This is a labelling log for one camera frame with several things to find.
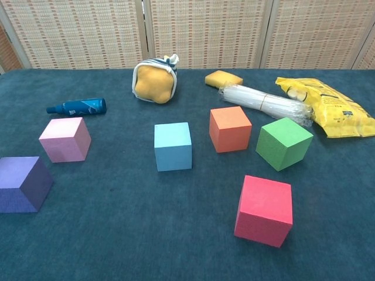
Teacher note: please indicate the purple foam cube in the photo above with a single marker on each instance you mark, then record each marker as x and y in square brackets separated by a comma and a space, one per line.
[17, 187]

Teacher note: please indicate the red foam cube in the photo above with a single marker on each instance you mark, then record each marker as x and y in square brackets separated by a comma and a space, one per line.
[263, 210]

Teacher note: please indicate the green foam cube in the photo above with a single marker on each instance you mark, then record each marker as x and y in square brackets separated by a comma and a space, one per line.
[281, 143]

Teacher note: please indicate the woven bamboo folding screen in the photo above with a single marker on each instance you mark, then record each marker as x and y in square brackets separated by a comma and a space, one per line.
[205, 29]

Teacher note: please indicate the yellow snack bag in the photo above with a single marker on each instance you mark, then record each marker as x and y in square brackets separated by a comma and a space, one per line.
[334, 108]

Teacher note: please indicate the bundle of clear straws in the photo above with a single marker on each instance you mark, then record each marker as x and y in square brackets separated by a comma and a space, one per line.
[257, 101]

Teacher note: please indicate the blue spray bottle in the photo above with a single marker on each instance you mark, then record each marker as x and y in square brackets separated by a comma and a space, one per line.
[82, 106]

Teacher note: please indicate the orange foam cube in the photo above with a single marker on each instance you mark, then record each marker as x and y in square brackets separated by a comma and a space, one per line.
[230, 131]

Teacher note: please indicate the yellow plush toy striped shirt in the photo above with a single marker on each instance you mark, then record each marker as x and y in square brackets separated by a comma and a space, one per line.
[153, 83]

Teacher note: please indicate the yellow sponge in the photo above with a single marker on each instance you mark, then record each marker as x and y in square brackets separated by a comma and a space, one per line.
[222, 78]

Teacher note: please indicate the light blue foam cube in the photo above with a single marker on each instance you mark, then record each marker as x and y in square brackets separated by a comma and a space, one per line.
[173, 146]

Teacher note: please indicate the pink foam cube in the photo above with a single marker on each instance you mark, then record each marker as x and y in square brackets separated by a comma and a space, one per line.
[63, 140]

